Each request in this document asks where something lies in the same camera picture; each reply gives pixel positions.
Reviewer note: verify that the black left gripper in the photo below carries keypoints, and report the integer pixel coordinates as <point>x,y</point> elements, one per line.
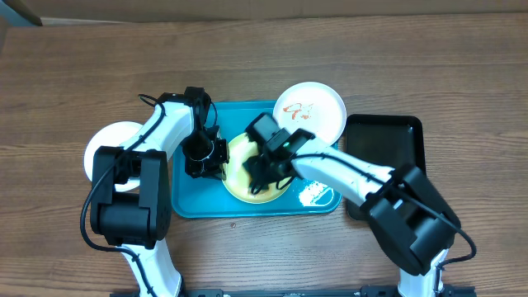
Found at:
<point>214,170</point>

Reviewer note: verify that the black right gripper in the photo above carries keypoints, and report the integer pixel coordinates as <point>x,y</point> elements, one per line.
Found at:
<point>261,167</point>

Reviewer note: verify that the yellow plate with sauce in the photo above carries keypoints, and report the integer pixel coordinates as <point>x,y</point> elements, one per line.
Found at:
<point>237,179</point>

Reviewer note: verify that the white plate front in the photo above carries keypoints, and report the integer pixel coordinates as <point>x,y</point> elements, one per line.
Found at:
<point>112,135</point>

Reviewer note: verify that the white plate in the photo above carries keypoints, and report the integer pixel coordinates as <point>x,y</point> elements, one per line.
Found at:
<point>312,106</point>
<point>112,135</point>

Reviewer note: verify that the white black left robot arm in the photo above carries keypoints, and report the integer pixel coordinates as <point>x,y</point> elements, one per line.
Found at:
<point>128,210</point>

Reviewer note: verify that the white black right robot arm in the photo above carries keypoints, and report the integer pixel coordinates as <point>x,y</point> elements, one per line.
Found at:
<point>410,220</point>

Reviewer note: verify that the teal plastic tray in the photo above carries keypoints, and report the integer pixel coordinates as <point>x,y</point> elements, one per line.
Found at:
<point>208,198</point>

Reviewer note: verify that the black water tray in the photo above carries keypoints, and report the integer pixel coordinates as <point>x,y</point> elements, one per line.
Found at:
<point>386,140</point>

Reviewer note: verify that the white plate top right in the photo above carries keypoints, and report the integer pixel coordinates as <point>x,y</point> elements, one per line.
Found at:
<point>312,106</point>

